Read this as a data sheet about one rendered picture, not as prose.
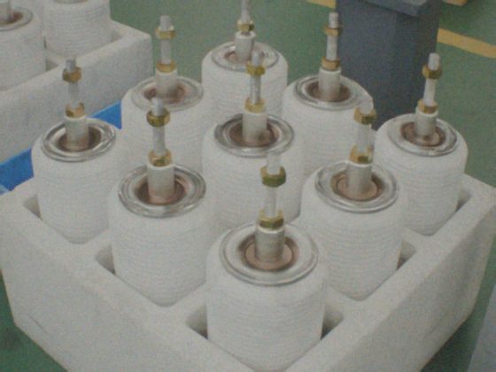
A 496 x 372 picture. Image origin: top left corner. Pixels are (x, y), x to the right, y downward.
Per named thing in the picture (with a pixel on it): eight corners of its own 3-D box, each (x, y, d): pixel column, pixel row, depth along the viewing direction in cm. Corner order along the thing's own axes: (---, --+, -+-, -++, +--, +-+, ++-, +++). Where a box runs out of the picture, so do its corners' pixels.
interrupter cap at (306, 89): (320, 120, 77) (320, 114, 77) (278, 87, 83) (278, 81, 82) (378, 104, 81) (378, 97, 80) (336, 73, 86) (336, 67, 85)
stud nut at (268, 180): (258, 173, 57) (259, 163, 57) (282, 171, 58) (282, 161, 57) (263, 189, 56) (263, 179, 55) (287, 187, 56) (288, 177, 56)
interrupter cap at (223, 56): (269, 79, 84) (270, 73, 84) (202, 69, 86) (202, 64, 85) (284, 50, 90) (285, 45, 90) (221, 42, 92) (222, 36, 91)
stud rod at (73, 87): (73, 132, 72) (67, 60, 68) (70, 127, 73) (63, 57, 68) (83, 128, 72) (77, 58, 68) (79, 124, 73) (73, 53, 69)
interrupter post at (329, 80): (326, 103, 80) (328, 74, 78) (313, 92, 82) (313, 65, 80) (344, 97, 81) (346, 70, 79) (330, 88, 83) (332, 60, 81)
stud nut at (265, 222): (257, 215, 60) (257, 206, 59) (279, 213, 60) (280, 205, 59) (261, 232, 58) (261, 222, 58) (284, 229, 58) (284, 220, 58)
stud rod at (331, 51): (324, 81, 80) (329, 15, 76) (325, 76, 81) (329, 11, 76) (334, 81, 80) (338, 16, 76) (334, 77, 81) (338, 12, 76)
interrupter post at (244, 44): (252, 65, 87) (252, 39, 85) (231, 62, 87) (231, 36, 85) (258, 56, 89) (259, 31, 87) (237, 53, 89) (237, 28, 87)
